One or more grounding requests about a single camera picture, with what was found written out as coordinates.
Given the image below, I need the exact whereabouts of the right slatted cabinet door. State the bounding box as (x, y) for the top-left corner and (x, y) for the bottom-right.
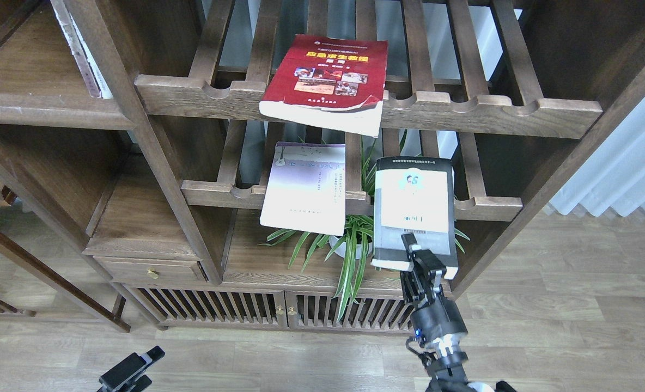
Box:
(285, 292), (414, 334)

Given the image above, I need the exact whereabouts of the wooden drawer with brass knob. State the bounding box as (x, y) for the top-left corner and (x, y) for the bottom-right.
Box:
(94, 256), (206, 283)

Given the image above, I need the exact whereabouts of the slatted cabinet door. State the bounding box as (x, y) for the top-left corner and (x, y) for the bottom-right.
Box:
(285, 292), (414, 334)
(129, 287), (288, 329)

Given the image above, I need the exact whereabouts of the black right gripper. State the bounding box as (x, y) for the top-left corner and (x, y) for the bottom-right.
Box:
(400, 233), (467, 349)

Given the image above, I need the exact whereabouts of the green and black book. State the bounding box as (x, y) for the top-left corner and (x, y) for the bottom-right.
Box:
(372, 156), (459, 280)

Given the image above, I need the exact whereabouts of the white book spine upright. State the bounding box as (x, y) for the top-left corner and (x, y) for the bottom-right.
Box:
(50, 0), (113, 99)

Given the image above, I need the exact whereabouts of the white plant pot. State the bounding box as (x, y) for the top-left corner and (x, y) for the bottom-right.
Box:
(329, 234), (374, 260)

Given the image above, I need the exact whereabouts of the white pleated curtain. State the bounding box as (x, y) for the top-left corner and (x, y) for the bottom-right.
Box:
(547, 97), (645, 217)

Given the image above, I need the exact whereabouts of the dark wooden bookshelf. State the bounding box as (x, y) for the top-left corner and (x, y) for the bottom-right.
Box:
(0, 1), (645, 328)

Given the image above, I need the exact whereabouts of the green spider plant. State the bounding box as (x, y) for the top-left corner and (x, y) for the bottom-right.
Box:
(265, 148), (463, 319)

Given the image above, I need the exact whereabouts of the red paperback book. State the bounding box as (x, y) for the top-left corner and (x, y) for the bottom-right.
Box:
(259, 34), (388, 137)

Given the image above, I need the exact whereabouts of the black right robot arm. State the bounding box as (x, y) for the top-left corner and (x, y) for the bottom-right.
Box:
(400, 234), (515, 391)

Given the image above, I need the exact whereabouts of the left slatted cabinet door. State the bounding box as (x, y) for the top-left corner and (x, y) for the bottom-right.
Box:
(129, 287), (288, 329)

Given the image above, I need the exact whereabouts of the pale purple white book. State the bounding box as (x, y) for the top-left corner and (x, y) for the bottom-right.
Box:
(260, 142), (345, 236)

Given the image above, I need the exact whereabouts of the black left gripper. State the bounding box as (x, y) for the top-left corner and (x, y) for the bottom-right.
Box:
(98, 346), (165, 391)

